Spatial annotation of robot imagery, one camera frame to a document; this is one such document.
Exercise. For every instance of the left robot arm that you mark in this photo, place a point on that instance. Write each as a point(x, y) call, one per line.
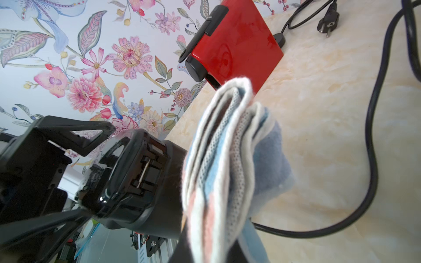
point(34, 225)

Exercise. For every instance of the black coffee machine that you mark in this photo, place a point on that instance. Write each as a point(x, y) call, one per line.
point(135, 183)

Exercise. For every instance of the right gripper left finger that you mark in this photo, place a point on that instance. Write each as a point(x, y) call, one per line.
point(182, 252)

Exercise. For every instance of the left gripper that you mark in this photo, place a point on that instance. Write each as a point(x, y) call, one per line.
point(31, 169)

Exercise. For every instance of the blue striped cloth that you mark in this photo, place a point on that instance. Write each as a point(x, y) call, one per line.
point(233, 168)

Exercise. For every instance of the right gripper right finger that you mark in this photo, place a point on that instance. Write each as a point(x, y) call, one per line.
point(236, 254)

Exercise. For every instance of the red coffee machine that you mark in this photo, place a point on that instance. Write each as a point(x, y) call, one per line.
point(233, 42)

